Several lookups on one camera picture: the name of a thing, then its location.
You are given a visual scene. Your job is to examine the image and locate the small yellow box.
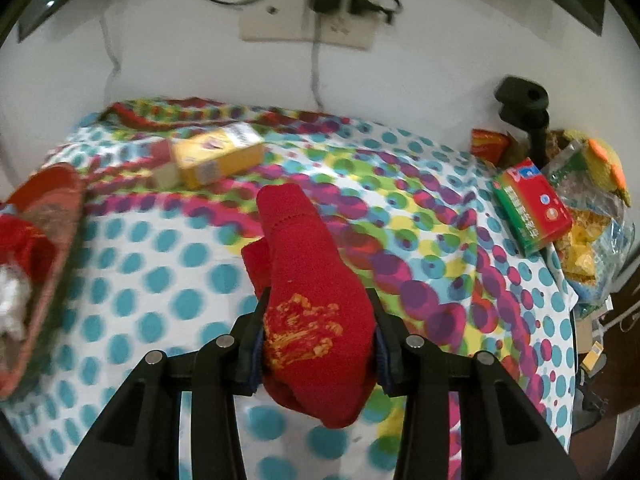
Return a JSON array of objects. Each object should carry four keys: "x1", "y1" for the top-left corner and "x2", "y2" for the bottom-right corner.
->
[{"x1": 582, "y1": 340, "x2": 606, "y2": 373}]

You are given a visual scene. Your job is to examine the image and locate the clear bag of yellow snacks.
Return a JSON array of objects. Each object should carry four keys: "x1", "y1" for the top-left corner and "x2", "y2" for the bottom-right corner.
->
[{"x1": 547, "y1": 142, "x2": 636, "y2": 311}]

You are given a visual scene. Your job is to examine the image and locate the red knit sock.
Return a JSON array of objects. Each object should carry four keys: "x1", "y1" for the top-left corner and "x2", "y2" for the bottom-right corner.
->
[
  {"x1": 241, "y1": 185, "x2": 378, "y2": 430},
  {"x1": 0, "y1": 212, "x2": 56, "y2": 271}
]

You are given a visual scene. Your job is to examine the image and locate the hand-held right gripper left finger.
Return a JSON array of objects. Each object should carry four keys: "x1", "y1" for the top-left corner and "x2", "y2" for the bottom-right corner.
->
[{"x1": 59, "y1": 287, "x2": 273, "y2": 480}]

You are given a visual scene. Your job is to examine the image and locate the red green medicine box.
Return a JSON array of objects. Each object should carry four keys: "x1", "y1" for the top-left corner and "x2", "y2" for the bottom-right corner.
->
[{"x1": 491, "y1": 157, "x2": 573, "y2": 257}]

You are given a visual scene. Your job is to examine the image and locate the small red beige box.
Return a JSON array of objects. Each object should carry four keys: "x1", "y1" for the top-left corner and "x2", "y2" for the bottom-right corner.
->
[{"x1": 150, "y1": 142, "x2": 181, "y2": 188}]

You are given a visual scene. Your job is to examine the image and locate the black clamp stand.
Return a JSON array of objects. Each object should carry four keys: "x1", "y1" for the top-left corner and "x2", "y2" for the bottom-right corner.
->
[{"x1": 494, "y1": 76, "x2": 551, "y2": 161}]

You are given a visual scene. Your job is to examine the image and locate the red snack bag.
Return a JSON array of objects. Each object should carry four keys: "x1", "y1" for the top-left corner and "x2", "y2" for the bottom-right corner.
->
[{"x1": 470, "y1": 129, "x2": 511, "y2": 163}]

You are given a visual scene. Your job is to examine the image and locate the polka dot bedsheet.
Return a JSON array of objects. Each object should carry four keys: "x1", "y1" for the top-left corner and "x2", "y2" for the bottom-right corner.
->
[{"x1": 0, "y1": 97, "x2": 581, "y2": 480}]

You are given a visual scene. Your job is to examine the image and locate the yellow knit toy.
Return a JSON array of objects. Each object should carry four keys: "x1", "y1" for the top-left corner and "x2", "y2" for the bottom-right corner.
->
[{"x1": 565, "y1": 130, "x2": 628, "y2": 208}]

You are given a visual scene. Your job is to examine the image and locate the white sock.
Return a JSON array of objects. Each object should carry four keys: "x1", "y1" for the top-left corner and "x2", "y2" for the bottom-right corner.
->
[{"x1": 0, "y1": 262, "x2": 33, "y2": 338}]

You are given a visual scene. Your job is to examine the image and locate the yellow carton box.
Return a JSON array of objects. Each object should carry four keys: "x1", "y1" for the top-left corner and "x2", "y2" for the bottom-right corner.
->
[{"x1": 170, "y1": 125, "x2": 266, "y2": 191}]

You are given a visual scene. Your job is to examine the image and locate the worn red round tray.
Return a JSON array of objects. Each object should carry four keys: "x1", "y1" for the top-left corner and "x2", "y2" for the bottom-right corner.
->
[{"x1": 0, "y1": 164, "x2": 87, "y2": 402}]

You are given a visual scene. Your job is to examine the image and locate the black plug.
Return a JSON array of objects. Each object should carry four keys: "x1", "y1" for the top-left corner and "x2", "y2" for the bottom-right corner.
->
[{"x1": 347, "y1": 0, "x2": 403, "y2": 23}]

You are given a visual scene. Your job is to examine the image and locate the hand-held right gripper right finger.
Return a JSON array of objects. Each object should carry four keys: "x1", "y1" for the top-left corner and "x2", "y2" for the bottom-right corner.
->
[{"x1": 365, "y1": 287, "x2": 571, "y2": 480}]

